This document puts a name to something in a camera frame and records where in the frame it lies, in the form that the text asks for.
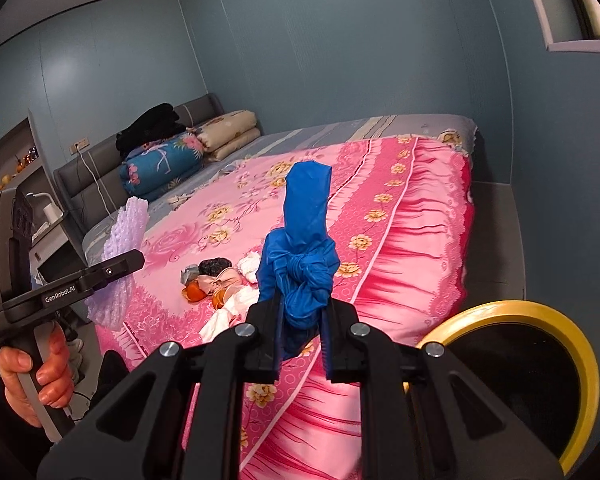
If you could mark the white desk lamp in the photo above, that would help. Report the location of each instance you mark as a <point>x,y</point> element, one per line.
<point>47,210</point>

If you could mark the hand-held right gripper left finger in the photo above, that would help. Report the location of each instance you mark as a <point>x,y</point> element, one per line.
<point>278,335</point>

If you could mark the dark bedside table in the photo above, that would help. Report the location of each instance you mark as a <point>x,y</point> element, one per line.
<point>60,255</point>

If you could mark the beige floral folded quilt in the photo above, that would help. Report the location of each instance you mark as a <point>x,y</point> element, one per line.
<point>230,132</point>

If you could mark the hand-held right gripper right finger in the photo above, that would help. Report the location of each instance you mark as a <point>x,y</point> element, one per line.
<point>327,350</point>

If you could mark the blue plastic bag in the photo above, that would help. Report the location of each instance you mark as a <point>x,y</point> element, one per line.
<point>305,220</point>

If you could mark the grey padded headboard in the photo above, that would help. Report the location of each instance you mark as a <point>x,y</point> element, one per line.
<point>100,172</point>

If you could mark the white shoe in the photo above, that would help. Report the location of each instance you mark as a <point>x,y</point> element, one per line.
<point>75,357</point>

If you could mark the blue floral folded quilt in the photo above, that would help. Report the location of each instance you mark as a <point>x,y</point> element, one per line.
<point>155,170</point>

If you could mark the wall socket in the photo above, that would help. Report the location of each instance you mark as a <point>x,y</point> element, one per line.
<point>79,145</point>

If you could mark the person's left hand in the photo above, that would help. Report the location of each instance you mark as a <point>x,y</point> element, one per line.
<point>55,365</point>

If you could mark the person's leg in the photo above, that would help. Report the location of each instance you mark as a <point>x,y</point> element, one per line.
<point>107,375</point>

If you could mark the black bin with yellow rim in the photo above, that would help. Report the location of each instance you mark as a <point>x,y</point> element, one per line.
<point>505,308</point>

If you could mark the black wrapper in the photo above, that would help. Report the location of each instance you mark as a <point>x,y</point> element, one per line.
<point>215,266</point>

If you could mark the black clothing pile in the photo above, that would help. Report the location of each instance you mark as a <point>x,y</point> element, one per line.
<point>150,125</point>

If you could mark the pink floral blanket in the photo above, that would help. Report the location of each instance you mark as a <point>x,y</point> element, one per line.
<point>405,220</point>

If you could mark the orange peel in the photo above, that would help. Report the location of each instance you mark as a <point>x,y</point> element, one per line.
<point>192,291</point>
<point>218,299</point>

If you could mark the grey crumpled wrapper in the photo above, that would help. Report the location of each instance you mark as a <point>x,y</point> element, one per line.
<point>189,276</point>

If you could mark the grey striped bed sheet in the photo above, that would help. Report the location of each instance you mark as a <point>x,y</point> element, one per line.
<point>300,135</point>

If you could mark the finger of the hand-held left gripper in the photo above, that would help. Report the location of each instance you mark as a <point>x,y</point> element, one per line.
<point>117,266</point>

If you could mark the person's left forearm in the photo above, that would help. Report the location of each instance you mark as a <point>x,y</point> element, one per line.
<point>0,440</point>

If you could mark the wall niche shelf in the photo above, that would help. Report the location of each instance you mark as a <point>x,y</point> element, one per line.
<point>15,160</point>

